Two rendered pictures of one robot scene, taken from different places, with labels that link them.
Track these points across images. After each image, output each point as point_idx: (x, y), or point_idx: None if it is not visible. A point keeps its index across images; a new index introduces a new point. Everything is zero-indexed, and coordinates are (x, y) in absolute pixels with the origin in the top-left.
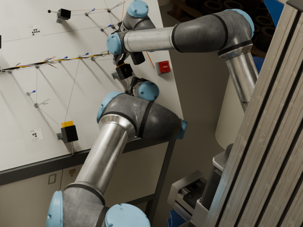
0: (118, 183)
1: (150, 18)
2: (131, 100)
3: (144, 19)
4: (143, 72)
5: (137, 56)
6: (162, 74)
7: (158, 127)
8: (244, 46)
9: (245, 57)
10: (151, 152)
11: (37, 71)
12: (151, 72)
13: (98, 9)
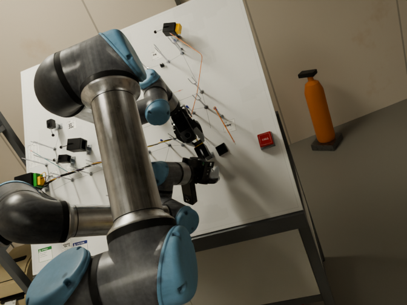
0: (252, 278)
1: (252, 88)
2: (2, 190)
3: (147, 89)
4: (241, 149)
5: (183, 134)
6: (268, 148)
7: (0, 226)
8: (88, 83)
9: (97, 102)
10: (279, 244)
11: None
12: (253, 148)
13: (191, 93)
